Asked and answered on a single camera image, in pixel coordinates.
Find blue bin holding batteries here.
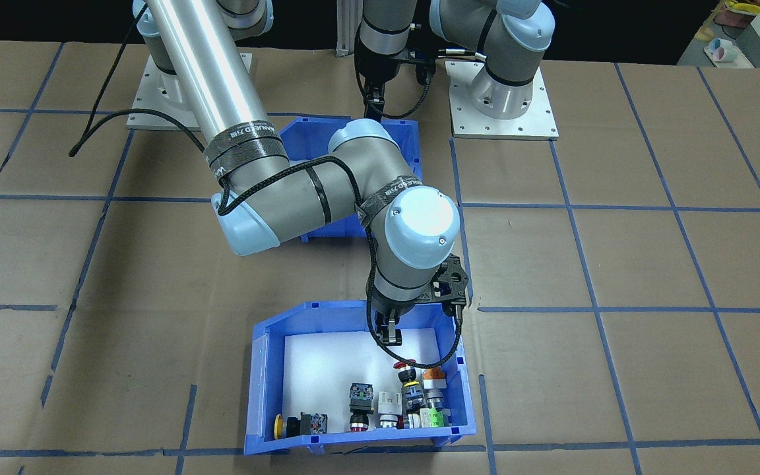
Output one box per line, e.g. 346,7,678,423
272,114,424,243

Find blue bin holding push buttons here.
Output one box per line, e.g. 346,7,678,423
243,300,478,457

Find red mushroom emergency stop button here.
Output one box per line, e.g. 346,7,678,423
392,358,428,415

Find red black push button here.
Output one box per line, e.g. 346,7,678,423
346,382,376,433

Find yellow mushroom push button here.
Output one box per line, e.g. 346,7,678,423
273,412,329,439

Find pink and blue cups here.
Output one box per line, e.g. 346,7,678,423
703,36,741,65

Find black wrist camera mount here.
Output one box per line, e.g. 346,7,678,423
401,47,437,86
427,256,472,319

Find grey metal frame post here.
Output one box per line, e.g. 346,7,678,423
335,0,362,59

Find orange push button switch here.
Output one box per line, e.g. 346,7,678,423
421,367,449,409

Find white push button switch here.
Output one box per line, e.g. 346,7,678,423
376,391,404,430

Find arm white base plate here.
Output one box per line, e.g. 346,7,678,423
125,51,255,131
444,59,559,141

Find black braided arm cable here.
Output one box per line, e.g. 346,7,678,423
69,3,466,370

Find black cloth frame cover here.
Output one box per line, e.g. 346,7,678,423
0,0,724,65

